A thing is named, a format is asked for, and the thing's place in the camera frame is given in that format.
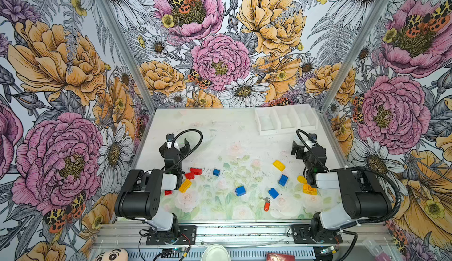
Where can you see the yellow lego brick top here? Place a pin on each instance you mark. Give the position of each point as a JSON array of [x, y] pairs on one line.
[[279, 165]]

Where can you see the red lego brick long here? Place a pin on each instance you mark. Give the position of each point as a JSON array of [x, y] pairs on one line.
[[196, 171]]

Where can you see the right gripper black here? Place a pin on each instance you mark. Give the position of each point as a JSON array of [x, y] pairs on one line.
[[301, 150]]

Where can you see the yellow curved lego brick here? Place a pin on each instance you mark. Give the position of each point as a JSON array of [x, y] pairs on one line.
[[302, 179]]

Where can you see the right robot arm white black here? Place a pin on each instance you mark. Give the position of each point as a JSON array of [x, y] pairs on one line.
[[367, 196]]

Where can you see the cartoon face toy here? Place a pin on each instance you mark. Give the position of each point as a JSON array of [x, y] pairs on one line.
[[112, 255]]

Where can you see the clear plastic container corner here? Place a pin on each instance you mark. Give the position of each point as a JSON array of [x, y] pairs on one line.
[[376, 250]]

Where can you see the white round lid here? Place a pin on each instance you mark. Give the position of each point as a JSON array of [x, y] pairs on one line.
[[216, 253]]

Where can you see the blue lego brick center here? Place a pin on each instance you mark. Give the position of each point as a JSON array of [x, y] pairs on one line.
[[240, 191]]

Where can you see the white three-compartment bin tray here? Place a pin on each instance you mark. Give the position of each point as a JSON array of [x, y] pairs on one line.
[[285, 119]]

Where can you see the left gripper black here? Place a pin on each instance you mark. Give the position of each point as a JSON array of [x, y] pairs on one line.
[[186, 148]]

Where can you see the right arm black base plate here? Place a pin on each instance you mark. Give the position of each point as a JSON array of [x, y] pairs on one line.
[[304, 234]]

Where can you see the blue lego brick upper right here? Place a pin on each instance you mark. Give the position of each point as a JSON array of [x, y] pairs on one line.
[[283, 180]]

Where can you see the yellow orange lego brick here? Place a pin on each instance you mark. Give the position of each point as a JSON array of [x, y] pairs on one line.
[[307, 189]]

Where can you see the blue lego brick lower right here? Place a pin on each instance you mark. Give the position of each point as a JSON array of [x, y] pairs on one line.
[[273, 193]]

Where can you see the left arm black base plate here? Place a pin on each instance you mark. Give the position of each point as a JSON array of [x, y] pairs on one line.
[[181, 235]]

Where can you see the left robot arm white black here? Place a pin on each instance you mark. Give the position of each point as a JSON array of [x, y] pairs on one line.
[[139, 197]]

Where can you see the red box at bottom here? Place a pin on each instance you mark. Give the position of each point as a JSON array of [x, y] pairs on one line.
[[279, 257]]

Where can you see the yellow lego brick left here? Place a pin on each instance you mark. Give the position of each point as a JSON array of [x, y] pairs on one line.
[[185, 186]]

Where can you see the aluminium frame rail front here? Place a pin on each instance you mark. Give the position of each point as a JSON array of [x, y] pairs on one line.
[[241, 234]]

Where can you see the red lego brick small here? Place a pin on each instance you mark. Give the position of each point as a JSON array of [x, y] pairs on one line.
[[189, 176]]

